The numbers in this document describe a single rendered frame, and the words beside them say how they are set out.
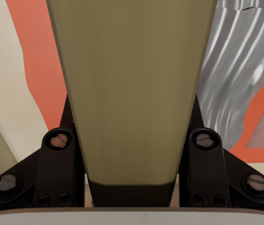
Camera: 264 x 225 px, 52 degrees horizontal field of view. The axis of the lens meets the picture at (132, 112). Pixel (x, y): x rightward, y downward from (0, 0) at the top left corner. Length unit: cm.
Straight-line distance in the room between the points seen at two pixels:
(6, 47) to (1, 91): 5
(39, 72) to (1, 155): 12
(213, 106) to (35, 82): 16
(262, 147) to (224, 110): 10
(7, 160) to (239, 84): 26
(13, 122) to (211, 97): 20
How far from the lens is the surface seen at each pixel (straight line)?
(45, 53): 23
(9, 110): 29
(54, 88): 25
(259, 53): 24
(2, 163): 33
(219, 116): 27
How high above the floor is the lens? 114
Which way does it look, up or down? 43 degrees down
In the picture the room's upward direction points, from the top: 179 degrees clockwise
